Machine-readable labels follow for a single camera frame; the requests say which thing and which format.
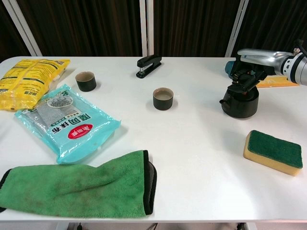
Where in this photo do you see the dark cup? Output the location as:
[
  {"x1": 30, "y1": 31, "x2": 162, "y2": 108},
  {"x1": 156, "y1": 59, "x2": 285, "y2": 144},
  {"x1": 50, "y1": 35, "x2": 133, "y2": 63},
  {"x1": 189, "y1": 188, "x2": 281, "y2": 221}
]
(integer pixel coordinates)
[
  {"x1": 75, "y1": 71, "x2": 97, "y2": 92},
  {"x1": 153, "y1": 87, "x2": 175, "y2": 111}
]

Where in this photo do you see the black stapler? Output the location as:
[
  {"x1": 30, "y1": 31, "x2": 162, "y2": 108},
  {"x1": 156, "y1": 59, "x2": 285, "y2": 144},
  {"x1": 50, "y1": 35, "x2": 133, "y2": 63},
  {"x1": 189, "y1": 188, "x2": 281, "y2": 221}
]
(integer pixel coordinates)
[{"x1": 136, "y1": 54, "x2": 162, "y2": 79}]

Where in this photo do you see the yellow snack bag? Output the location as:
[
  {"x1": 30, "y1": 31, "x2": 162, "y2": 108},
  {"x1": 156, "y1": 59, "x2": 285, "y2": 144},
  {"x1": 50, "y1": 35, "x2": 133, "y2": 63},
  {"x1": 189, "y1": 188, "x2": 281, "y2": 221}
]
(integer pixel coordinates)
[{"x1": 0, "y1": 58, "x2": 71, "y2": 111}]

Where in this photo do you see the green microfiber cloth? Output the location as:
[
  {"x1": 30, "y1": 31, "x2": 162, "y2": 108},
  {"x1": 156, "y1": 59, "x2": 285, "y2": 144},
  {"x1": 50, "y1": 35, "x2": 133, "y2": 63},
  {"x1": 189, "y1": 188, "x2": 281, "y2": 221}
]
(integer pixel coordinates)
[{"x1": 0, "y1": 150, "x2": 158, "y2": 219}]

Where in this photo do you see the white partition post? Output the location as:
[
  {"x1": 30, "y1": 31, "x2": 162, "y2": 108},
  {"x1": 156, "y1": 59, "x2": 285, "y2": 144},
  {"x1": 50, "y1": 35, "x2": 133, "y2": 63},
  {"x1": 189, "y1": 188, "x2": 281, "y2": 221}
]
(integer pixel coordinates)
[
  {"x1": 140, "y1": 0, "x2": 154, "y2": 58},
  {"x1": 224, "y1": 0, "x2": 249, "y2": 58},
  {"x1": 4, "y1": 0, "x2": 41, "y2": 56}
]

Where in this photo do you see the light blue cloth package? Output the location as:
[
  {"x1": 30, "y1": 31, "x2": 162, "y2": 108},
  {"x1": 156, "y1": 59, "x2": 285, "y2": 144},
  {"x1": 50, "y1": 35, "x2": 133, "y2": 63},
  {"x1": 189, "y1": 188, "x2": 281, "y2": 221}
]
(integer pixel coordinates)
[{"x1": 14, "y1": 83, "x2": 121, "y2": 165}]

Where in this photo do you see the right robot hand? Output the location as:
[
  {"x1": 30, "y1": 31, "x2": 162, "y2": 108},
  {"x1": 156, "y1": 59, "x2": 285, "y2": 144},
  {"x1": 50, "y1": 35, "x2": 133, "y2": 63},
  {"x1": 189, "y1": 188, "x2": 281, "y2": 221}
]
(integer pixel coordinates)
[{"x1": 231, "y1": 47, "x2": 292, "y2": 93}]

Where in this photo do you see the teal oblong case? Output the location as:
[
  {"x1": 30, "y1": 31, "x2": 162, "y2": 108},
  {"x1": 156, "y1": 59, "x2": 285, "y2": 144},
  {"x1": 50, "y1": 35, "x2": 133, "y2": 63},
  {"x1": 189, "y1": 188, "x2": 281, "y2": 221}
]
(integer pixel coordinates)
[{"x1": 224, "y1": 60, "x2": 237, "y2": 79}]

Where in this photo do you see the green yellow sponge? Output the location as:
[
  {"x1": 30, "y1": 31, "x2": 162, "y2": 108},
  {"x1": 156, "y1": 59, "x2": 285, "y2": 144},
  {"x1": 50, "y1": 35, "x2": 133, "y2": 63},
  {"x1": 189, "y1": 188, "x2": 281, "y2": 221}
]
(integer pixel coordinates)
[{"x1": 243, "y1": 130, "x2": 303, "y2": 177}]

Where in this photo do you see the yellow Lexicon box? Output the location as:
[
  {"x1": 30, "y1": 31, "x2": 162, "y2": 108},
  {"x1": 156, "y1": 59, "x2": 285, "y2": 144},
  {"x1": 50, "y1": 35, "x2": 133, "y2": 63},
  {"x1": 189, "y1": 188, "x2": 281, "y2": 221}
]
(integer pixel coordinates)
[{"x1": 256, "y1": 75, "x2": 300, "y2": 89}]

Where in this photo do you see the black teapot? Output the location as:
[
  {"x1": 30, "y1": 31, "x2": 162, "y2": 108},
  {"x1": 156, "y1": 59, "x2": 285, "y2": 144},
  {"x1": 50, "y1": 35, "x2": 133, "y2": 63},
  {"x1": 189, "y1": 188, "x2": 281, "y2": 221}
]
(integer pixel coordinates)
[{"x1": 219, "y1": 82, "x2": 260, "y2": 119}]

